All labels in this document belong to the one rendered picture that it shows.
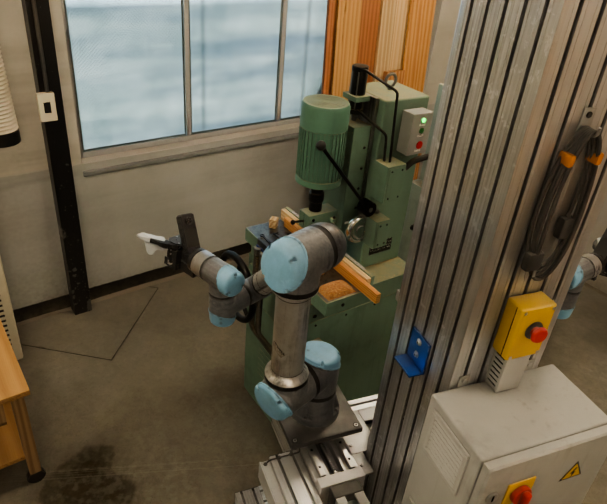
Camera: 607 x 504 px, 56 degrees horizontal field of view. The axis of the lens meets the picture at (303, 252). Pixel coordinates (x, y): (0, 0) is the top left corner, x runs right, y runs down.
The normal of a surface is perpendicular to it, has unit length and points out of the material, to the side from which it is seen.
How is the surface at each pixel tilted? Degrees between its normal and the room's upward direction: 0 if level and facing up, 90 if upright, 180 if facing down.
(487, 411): 0
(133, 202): 90
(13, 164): 90
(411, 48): 86
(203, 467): 0
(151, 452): 0
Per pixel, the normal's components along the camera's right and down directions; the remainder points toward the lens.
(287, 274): -0.70, 0.21
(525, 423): 0.08, -0.84
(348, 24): 0.58, 0.42
